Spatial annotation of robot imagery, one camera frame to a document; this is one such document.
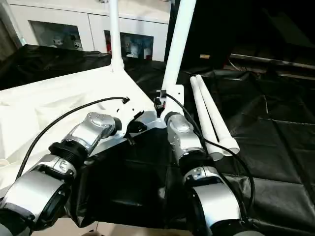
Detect silver metal bar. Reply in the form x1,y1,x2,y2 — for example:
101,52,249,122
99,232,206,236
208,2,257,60
229,52,315,71

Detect large black box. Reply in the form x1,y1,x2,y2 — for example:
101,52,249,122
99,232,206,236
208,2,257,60
169,0,236,72

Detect white glass-door cabinet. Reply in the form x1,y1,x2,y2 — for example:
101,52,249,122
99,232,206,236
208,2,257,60
9,0,171,62

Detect white plastic table top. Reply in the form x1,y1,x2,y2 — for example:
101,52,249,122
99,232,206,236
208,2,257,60
0,68,168,183

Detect white bottle blue print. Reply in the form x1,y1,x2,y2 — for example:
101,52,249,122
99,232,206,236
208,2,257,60
129,40,141,59

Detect red package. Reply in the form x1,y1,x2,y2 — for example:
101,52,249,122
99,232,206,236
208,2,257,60
105,31,112,53

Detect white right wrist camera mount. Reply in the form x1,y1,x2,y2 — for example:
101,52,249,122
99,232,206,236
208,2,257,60
158,84,186,121

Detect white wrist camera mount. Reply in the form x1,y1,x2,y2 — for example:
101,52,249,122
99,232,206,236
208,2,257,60
114,96,146,141
158,84,186,121

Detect white pole teal bands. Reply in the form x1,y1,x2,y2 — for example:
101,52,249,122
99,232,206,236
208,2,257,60
7,7,27,47

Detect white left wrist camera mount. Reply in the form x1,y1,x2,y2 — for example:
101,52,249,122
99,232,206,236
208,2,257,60
114,96,146,141

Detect black work mat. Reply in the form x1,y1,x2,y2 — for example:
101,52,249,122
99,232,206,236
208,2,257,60
0,44,315,232

